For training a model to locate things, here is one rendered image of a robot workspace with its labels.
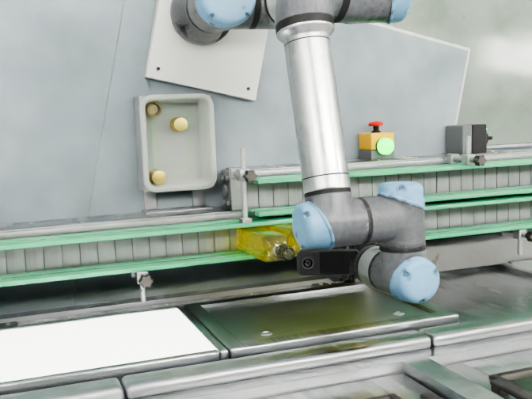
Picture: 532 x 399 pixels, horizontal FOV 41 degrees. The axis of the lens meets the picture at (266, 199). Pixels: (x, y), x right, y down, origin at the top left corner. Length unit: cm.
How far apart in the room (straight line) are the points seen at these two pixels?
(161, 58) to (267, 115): 31
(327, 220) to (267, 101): 79
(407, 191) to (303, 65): 26
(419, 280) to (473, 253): 85
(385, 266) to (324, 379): 21
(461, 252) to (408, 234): 83
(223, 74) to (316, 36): 65
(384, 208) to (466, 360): 35
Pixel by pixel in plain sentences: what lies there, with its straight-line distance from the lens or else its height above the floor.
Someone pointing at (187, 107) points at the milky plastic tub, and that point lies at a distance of 173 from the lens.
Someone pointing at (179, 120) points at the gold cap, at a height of 81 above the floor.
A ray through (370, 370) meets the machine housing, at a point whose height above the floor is 143.
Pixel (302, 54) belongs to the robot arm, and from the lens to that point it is 113.
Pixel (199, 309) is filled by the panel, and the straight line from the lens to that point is 150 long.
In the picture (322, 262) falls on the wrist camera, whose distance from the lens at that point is 129.
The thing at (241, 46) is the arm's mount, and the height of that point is 78.
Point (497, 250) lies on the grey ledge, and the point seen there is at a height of 88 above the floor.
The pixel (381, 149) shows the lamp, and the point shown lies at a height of 85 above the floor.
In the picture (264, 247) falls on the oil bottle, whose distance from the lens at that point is 148.
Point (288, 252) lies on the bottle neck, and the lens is 146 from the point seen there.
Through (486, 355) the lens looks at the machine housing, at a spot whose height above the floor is 143.
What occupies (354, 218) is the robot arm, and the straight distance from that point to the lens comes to 109.
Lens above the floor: 245
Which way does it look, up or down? 69 degrees down
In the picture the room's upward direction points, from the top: 105 degrees clockwise
